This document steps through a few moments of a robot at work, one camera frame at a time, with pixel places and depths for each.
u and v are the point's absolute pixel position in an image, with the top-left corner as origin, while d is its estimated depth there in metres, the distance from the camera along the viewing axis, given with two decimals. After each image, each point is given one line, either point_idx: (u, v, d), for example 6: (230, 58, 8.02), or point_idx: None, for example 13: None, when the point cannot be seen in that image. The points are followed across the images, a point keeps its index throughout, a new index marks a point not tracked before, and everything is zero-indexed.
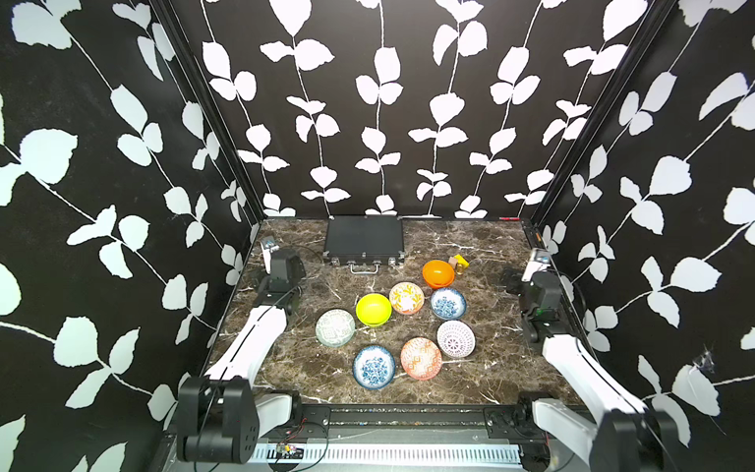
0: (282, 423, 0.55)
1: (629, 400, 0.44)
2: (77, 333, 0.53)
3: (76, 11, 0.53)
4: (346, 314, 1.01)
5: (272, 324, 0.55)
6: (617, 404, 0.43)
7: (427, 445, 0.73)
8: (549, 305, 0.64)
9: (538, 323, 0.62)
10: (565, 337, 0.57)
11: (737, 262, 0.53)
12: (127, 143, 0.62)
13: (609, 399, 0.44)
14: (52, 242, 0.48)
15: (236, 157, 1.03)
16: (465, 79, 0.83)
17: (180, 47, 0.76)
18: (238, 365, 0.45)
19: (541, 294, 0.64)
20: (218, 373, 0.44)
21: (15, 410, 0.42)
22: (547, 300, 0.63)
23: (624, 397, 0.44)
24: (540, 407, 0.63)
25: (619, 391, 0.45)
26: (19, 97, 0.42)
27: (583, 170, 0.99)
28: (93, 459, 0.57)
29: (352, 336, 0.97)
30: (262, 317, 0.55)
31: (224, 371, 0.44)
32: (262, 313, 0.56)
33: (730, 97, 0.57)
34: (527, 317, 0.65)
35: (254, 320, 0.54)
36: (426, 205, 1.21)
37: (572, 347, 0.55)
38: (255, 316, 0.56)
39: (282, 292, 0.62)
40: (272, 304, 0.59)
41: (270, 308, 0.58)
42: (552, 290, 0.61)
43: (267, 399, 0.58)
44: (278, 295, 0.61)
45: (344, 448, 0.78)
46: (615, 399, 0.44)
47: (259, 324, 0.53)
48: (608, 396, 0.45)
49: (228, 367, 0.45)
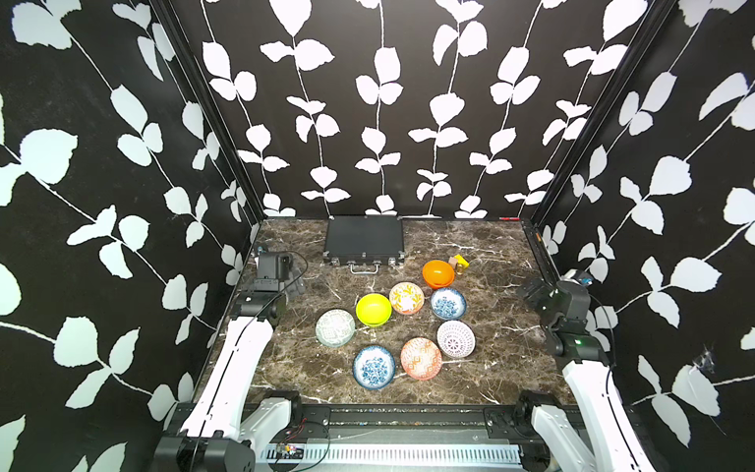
0: (283, 426, 0.70)
1: (644, 469, 0.40)
2: (77, 334, 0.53)
3: (76, 11, 0.53)
4: (347, 314, 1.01)
5: (256, 343, 0.49)
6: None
7: (426, 445, 0.73)
8: (576, 320, 0.58)
9: (564, 333, 0.55)
10: (596, 366, 0.51)
11: (737, 262, 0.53)
12: (127, 143, 0.62)
13: (619, 463, 0.41)
14: (52, 242, 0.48)
15: (236, 158, 1.03)
16: (465, 79, 0.83)
17: (180, 47, 0.76)
18: (218, 416, 0.40)
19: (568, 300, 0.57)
20: (196, 428, 0.39)
21: (16, 409, 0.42)
22: (575, 310, 0.57)
23: (638, 463, 0.41)
24: (540, 413, 0.63)
25: (635, 454, 0.42)
26: (19, 97, 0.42)
27: (583, 170, 0.99)
28: (93, 459, 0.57)
29: (353, 336, 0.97)
30: (241, 337, 0.48)
31: (203, 425, 0.39)
32: (241, 331, 0.48)
33: (730, 97, 0.57)
34: (551, 326, 0.59)
35: (232, 344, 0.47)
36: (426, 205, 1.21)
37: (601, 383, 0.49)
38: (233, 335, 0.48)
39: (267, 293, 0.53)
40: (254, 316, 0.50)
41: (252, 321, 0.50)
42: (583, 299, 0.56)
43: (264, 412, 0.57)
44: (261, 298, 0.53)
45: (345, 448, 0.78)
46: (626, 464, 0.41)
47: (240, 351, 0.46)
48: (618, 459, 0.41)
49: (207, 420, 0.40)
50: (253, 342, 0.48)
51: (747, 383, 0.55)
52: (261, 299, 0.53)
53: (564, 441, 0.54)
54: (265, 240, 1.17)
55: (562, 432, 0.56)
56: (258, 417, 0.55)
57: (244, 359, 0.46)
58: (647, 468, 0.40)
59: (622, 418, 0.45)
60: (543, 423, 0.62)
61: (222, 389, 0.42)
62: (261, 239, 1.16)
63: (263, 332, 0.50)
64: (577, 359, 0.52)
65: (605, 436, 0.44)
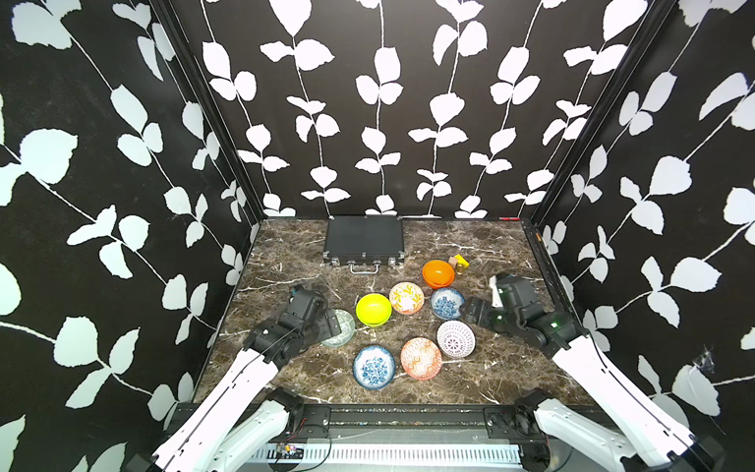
0: (280, 430, 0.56)
1: (676, 431, 0.40)
2: (78, 334, 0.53)
3: (76, 11, 0.53)
4: (348, 315, 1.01)
5: (252, 389, 0.48)
6: (669, 444, 0.39)
7: (427, 445, 0.73)
8: (532, 305, 0.58)
9: (534, 321, 0.54)
10: (582, 341, 0.50)
11: (737, 262, 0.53)
12: (127, 142, 0.62)
13: (657, 439, 0.40)
14: (52, 242, 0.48)
15: (236, 157, 1.03)
16: (465, 79, 0.83)
17: (180, 46, 0.76)
18: (190, 453, 0.40)
19: (512, 293, 0.60)
20: (165, 457, 0.40)
21: (16, 409, 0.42)
22: (524, 295, 0.57)
23: (669, 428, 0.41)
24: (540, 410, 0.63)
25: (661, 418, 0.42)
26: (18, 97, 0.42)
27: (583, 170, 0.99)
28: (93, 459, 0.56)
29: (354, 335, 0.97)
30: (243, 372, 0.47)
31: (169, 460, 0.39)
32: (246, 365, 0.48)
33: (730, 97, 0.57)
34: (520, 324, 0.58)
35: (231, 378, 0.47)
36: (426, 205, 1.21)
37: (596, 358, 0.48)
38: (234, 370, 0.48)
39: (285, 330, 0.53)
40: (261, 352, 0.50)
41: (258, 357, 0.49)
42: (521, 282, 0.57)
43: (255, 425, 0.57)
44: (278, 333, 0.52)
45: (346, 448, 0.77)
46: (660, 434, 0.40)
47: (237, 387, 0.46)
48: (652, 434, 0.41)
49: (177, 455, 0.40)
50: (252, 383, 0.47)
51: (747, 383, 0.55)
52: (278, 336, 0.52)
53: (580, 429, 0.55)
54: (265, 240, 1.17)
55: (571, 421, 0.57)
56: (244, 432, 0.55)
57: (240, 398, 0.46)
58: (677, 428, 0.41)
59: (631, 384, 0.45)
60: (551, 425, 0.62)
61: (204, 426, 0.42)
62: (261, 239, 1.16)
63: (265, 375, 0.50)
64: (563, 345, 0.50)
65: (628, 417, 0.44)
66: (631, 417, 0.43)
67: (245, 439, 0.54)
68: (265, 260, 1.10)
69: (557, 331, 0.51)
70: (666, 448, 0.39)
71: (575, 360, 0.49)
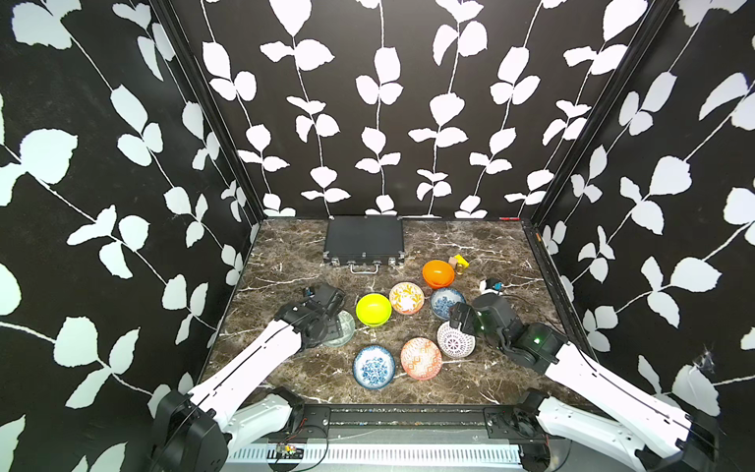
0: (277, 428, 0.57)
1: (674, 416, 0.42)
2: (78, 334, 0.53)
3: (76, 11, 0.53)
4: (348, 314, 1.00)
5: (279, 354, 0.52)
6: (674, 434, 0.41)
7: (427, 445, 0.73)
8: (511, 324, 0.57)
9: (518, 341, 0.55)
10: (567, 349, 0.51)
11: (737, 261, 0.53)
12: (126, 142, 0.62)
13: (662, 431, 0.42)
14: (52, 242, 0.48)
15: (236, 157, 1.03)
16: (465, 79, 0.83)
17: (180, 46, 0.76)
18: (220, 396, 0.42)
19: (493, 314, 0.58)
20: (199, 397, 0.42)
21: (15, 410, 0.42)
22: (502, 317, 0.57)
23: (667, 415, 0.42)
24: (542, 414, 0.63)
25: (658, 408, 0.43)
26: (19, 97, 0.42)
27: (582, 170, 1.00)
28: (93, 459, 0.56)
29: (353, 335, 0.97)
30: (272, 337, 0.51)
31: (203, 398, 0.42)
32: (274, 332, 0.52)
33: (731, 96, 0.57)
34: (504, 347, 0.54)
35: (262, 340, 0.51)
36: (426, 205, 1.21)
37: (584, 365, 0.49)
38: (265, 334, 0.52)
39: (314, 313, 0.57)
40: (288, 324, 0.54)
41: (286, 327, 0.53)
42: (499, 302, 0.56)
43: (262, 409, 0.58)
44: (305, 313, 0.57)
45: (345, 448, 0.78)
46: (663, 424, 0.42)
47: (266, 348, 0.50)
48: (658, 427, 0.42)
49: (210, 394, 0.42)
50: (279, 347, 0.51)
51: (747, 383, 0.55)
52: (308, 315, 0.56)
53: (589, 428, 0.55)
54: (265, 240, 1.17)
55: (575, 419, 0.58)
56: (254, 413, 0.55)
57: (266, 360, 0.49)
58: (672, 412, 0.43)
59: (620, 383, 0.46)
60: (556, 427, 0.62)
61: (236, 375, 0.45)
62: (261, 239, 1.16)
63: (293, 343, 0.54)
64: (551, 360, 0.51)
65: (633, 417, 0.45)
66: (636, 416, 0.44)
67: (254, 417, 0.54)
68: (265, 259, 1.10)
69: (543, 347, 0.52)
70: (672, 439, 0.41)
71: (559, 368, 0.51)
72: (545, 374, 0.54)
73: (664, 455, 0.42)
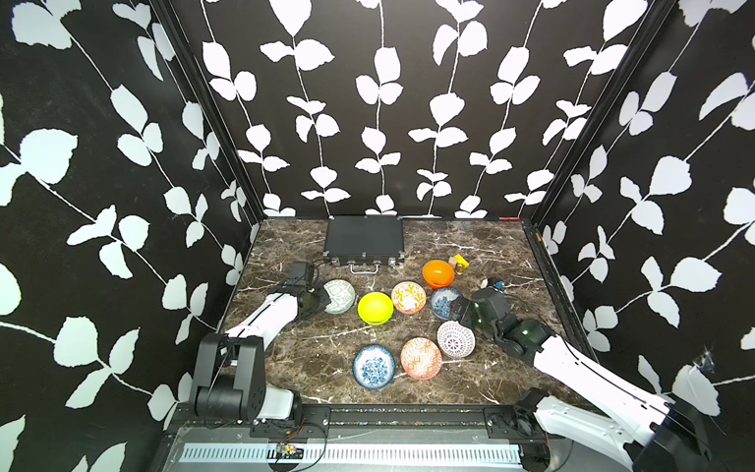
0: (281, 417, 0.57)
1: (652, 402, 0.43)
2: (78, 333, 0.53)
3: (76, 11, 0.53)
4: (344, 282, 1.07)
5: (284, 310, 0.60)
6: (649, 416, 0.42)
7: (427, 445, 0.73)
8: (506, 316, 0.61)
9: (510, 333, 0.59)
10: (555, 340, 0.54)
11: (737, 261, 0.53)
12: (126, 142, 0.62)
13: (638, 416, 0.43)
14: (52, 242, 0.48)
15: (236, 157, 1.03)
16: (465, 79, 0.83)
17: (180, 46, 0.76)
18: (253, 330, 0.48)
19: (490, 306, 0.62)
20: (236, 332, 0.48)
21: (16, 410, 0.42)
22: (498, 309, 0.61)
23: (645, 401, 0.43)
24: (540, 410, 0.63)
25: (636, 394, 0.44)
26: (18, 97, 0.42)
27: (582, 170, 1.00)
28: (93, 459, 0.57)
29: (351, 305, 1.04)
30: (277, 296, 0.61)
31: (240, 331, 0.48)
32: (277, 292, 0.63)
33: (730, 97, 0.57)
34: (498, 336, 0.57)
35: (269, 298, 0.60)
36: (426, 205, 1.21)
37: (569, 354, 0.51)
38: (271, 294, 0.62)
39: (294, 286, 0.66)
40: (284, 291, 0.64)
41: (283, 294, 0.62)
42: (496, 294, 0.60)
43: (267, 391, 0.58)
44: (288, 286, 0.66)
45: (345, 448, 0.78)
46: (640, 409, 0.43)
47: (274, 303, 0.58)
48: (634, 412, 0.43)
49: (245, 328, 0.49)
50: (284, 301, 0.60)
51: (747, 382, 0.55)
52: (290, 288, 0.65)
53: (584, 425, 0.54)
54: (265, 240, 1.17)
55: (571, 416, 0.57)
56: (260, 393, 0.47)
57: (277, 310, 0.57)
58: (651, 399, 0.43)
59: (602, 372, 0.48)
60: (552, 424, 0.62)
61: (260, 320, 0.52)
62: (261, 239, 1.16)
63: (294, 304, 0.63)
64: (537, 349, 0.54)
65: (613, 404, 0.46)
66: (615, 402, 0.46)
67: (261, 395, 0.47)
68: (265, 259, 1.10)
69: (530, 338, 0.55)
70: (647, 421, 0.42)
71: (545, 355, 0.54)
72: (534, 365, 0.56)
73: (644, 442, 0.42)
